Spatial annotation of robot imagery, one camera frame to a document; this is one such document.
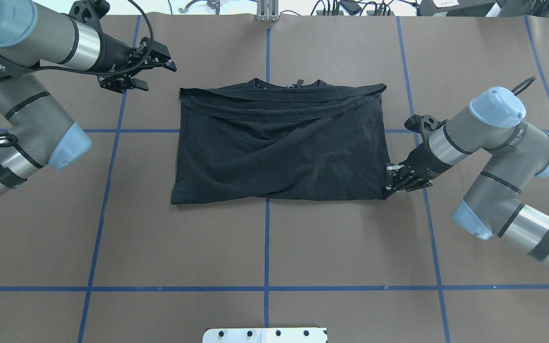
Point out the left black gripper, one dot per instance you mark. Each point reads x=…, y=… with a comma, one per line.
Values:
x=114, y=54

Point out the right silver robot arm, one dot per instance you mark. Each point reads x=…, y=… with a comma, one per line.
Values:
x=495, y=122

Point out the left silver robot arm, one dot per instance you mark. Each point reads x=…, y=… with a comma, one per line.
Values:
x=35, y=38

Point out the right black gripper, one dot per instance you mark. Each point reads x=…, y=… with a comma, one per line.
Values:
x=422, y=163

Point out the aluminium frame post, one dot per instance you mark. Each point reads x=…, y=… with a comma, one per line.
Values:
x=267, y=10

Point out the black graphic t-shirt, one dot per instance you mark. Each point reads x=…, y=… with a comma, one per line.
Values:
x=315, y=142

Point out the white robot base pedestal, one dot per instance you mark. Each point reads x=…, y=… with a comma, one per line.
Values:
x=266, y=335

